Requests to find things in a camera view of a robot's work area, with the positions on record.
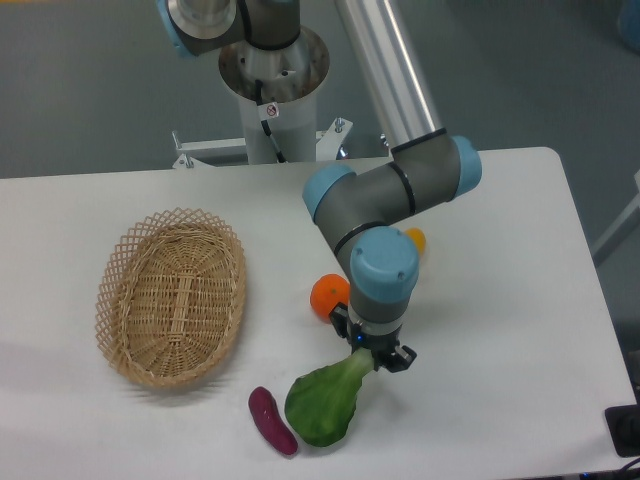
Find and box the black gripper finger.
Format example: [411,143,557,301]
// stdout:
[329,302,349,338]
[372,344,417,373]

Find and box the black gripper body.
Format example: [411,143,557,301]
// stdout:
[347,312,403,358]

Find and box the green bok choy vegetable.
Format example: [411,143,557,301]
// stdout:
[284,348,374,447]

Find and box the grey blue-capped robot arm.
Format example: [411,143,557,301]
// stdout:
[157,1,482,372]

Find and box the orange tangerine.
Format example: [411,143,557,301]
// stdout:
[309,273,350,323]

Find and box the yellow mango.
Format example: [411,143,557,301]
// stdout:
[404,228,427,256]

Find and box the purple eggplant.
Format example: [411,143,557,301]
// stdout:
[248,386,298,456]

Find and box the woven wicker basket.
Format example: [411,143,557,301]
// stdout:
[95,208,247,388]

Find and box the black device at table edge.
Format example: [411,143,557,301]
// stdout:
[604,404,639,458]

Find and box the black cable on pedestal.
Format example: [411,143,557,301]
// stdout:
[254,78,288,164]

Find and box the white metal base bracket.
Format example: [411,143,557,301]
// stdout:
[171,117,354,170]

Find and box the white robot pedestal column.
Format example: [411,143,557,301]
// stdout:
[218,26,330,164]

